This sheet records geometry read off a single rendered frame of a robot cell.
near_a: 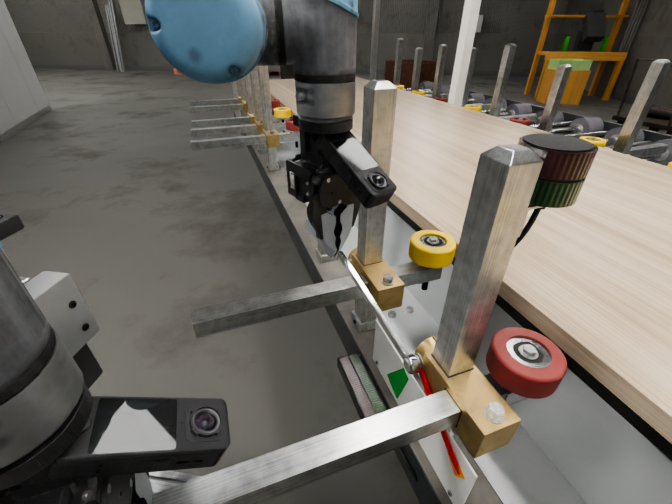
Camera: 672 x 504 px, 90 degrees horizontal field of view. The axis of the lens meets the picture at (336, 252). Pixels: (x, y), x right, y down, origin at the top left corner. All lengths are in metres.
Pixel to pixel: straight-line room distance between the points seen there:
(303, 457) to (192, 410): 0.14
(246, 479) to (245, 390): 1.13
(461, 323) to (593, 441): 0.33
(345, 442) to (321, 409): 1.03
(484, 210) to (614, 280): 0.37
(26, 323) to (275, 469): 0.26
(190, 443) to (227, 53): 0.28
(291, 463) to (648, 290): 0.55
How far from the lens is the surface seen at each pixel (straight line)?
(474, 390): 0.45
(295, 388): 1.49
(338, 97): 0.43
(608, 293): 0.63
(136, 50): 15.09
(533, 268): 0.63
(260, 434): 1.41
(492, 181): 0.32
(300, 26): 0.42
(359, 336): 0.71
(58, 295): 0.47
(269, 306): 0.55
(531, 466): 0.73
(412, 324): 0.86
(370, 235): 0.58
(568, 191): 0.35
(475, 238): 0.34
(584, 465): 0.70
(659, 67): 1.51
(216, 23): 0.28
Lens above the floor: 1.22
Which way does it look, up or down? 34 degrees down
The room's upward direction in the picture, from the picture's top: straight up
